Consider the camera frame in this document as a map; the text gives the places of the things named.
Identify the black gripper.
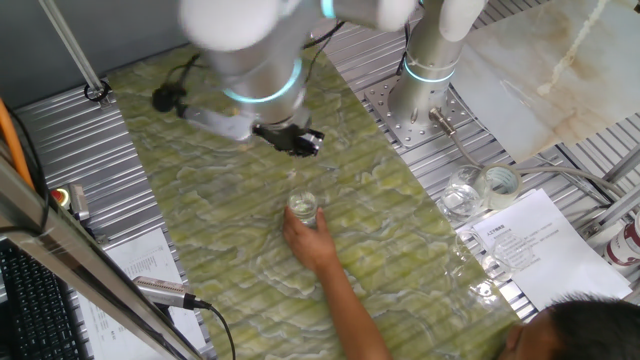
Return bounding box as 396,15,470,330
252,123,325,158

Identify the clear glass stirring rod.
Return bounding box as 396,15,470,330
295,153,309,211

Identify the small water-filled glass beaker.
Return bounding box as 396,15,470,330
287,190,320,229

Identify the person bare forearm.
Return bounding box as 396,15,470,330
314,257,394,360

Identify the large clear glass beaker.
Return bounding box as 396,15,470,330
439,164,489,221

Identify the empty clear glass beaker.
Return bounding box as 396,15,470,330
482,229,537,282

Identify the person hand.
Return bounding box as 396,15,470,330
282,205,341,274

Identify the green marble pattern mat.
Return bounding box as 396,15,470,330
107,9,526,360

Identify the printed table paper sheet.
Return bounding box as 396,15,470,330
77,227,209,360

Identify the clear packing tape roll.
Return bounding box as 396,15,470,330
479,163,524,211

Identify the red emergency stop button box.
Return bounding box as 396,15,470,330
49,183,91,221

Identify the thin aluminium pole with clamp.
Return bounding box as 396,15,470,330
38,0,114,109

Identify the beige marble pattern board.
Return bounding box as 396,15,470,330
449,0,640,164

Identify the orange tube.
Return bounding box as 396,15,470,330
0,97,35,191

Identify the black computer keyboard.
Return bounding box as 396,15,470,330
0,238,94,360

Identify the white paper sheet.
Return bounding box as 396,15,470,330
472,188,634,311

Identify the aluminium profile bar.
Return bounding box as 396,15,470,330
602,143,640,185
579,185,640,239

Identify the red white can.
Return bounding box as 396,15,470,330
602,212,640,274

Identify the person head black hair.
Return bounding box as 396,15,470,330
497,294,640,360

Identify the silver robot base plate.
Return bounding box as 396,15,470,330
363,74,474,150

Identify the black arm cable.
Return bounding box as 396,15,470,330
302,20,347,86

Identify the black camera cable plug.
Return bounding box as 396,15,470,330
151,82,189,115

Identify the black base cable bundle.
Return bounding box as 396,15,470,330
394,22,414,76

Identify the grey cable with metal connector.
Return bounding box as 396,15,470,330
428,107,626,199

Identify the silver ribbed camera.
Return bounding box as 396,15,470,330
132,275,199,310

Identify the black camera cable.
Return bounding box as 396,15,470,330
192,298,237,360

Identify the thick aluminium frame bar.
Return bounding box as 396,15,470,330
0,149,206,360

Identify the thin black cable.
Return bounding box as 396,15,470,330
0,105,51,236

